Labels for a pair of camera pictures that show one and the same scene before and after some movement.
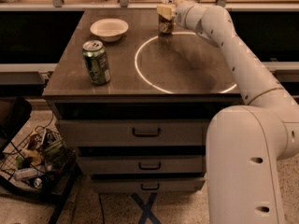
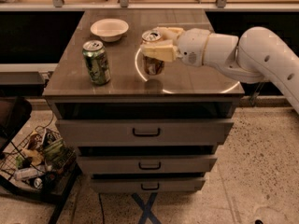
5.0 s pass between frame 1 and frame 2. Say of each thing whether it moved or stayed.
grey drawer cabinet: stayed
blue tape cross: stayed
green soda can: stayed
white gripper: moved
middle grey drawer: stayed
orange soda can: moved
